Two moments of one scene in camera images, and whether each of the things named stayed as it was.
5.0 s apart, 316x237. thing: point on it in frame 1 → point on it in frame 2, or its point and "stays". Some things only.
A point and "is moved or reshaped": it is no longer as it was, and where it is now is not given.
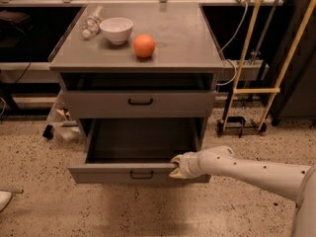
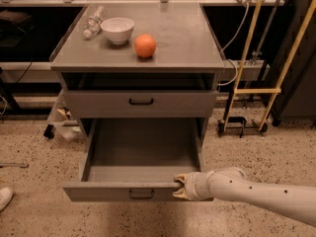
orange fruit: [144, 45] stays
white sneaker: [5, 198] stays
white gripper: [189, 165] → [197, 185]
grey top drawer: [140, 104] stays
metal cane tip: [21, 191] → [14, 164]
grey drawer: [135, 150] is moved or reshaped
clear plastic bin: [60, 127] stays
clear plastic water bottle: [91, 24] stays
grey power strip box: [251, 69] stays
